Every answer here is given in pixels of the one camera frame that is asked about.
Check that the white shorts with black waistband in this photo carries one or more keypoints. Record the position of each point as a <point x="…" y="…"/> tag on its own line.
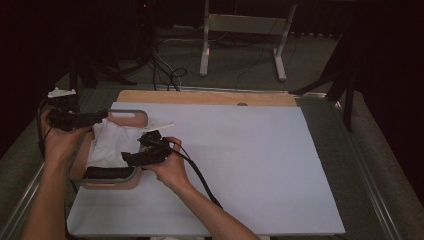
<point x="110" y="143"/>

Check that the white board mat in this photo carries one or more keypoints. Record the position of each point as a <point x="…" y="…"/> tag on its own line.
<point x="250" y="166"/>

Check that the white metal stand frame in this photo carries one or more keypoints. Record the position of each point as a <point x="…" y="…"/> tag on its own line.
<point x="246" y="24"/>

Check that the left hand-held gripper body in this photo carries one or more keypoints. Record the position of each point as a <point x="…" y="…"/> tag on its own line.
<point x="66" y="118"/>

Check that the pink basin with grey rim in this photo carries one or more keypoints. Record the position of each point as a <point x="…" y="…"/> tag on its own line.
<point x="110" y="185"/>

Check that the person's right hand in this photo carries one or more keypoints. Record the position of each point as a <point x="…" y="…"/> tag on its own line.
<point x="173" y="171"/>

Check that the person's left hand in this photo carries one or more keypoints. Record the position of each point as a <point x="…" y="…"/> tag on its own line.
<point x="58" y="146"/>

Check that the dark equipment rack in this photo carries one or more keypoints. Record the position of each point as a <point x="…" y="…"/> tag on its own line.
<point x="144" y="20"/>

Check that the black stand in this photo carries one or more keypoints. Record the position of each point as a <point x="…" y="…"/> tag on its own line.
<point x="73" y="76"/>
<point x="348" y="106"/>

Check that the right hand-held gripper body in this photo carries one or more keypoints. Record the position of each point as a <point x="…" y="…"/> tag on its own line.
<point x="156" y="153"/>

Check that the metal floor rail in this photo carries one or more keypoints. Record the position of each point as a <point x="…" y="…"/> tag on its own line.
<point x="20" y="206"/>
<point x="368" y="175"/>

